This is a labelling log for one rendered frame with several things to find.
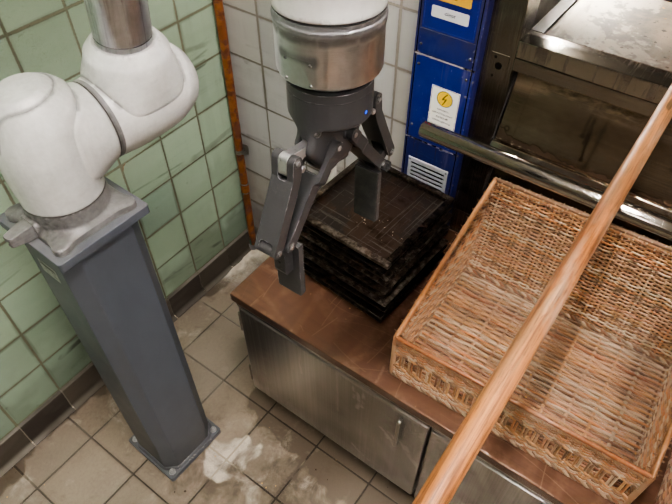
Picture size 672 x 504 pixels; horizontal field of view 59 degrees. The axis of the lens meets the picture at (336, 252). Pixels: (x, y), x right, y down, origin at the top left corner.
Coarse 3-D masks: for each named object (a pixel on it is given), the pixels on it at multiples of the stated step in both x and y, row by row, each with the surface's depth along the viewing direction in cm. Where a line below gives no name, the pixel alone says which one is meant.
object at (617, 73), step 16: (528, 32) 126; (528, 48) 123; (544, 48) 121; (560, 48) 121; (576, 48) 121; (544, 64) 123; (560, 64) 121; (576, 64) 119; (592, 64) 117; (608, 64) 117; (624, 64) 117; (640, 64) 117; (592, 80) 119; (608, 80) 117; (624, 80) 115; (640, 80) 114; (656, 80) 113; (640, 96) 115; (656, 96) 114
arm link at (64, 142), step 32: (0, 96) 93; (32, 96) 93; (64, 96) 96; (0, 128) 93; (32, 128) 93; (64, 128) 96; (96, 128) 101; (0, 160) 97; (32, 160) 96; (64, 160) 98; (96, 160) 104; (32, 192) 100; (64, 192) 102; (96, 192) 108
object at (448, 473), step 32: (640, 160) 93; (608, 192) 88; (608, 224) 84; (576, 256) 79; (544, 320) 72; (512, 352) 69; (512, 384) 67; (480, 416) 64; (448, 448) 62; (480, 448) 62; (448, 480) 59
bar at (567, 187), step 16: (432, 128) 104; (448, 144) 103; (464, 144) 101; (480, 144) 100; (480, 160) 101; (496, 160) 99; (512, 160) 98; (528, 176) 97; (544, 176) 95; (560, 176) 95; (560, 192) 95; (576, 192) 93; (592, 192) 92; (624, 208) 90; (640, 208) 90; (640, 224) 90; (656, 224) 88
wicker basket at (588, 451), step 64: (512, 192) 143; (448, 256) 135; (512, 256) 150; (640, 256) 133; (448, 320) 147; (512, 320) 147; (576, 320) 147; (640, 320) 138; (448, 384) 127; (576, 384) 136; (640, 384) 135; (576, 448) 114; (640, 448) 125
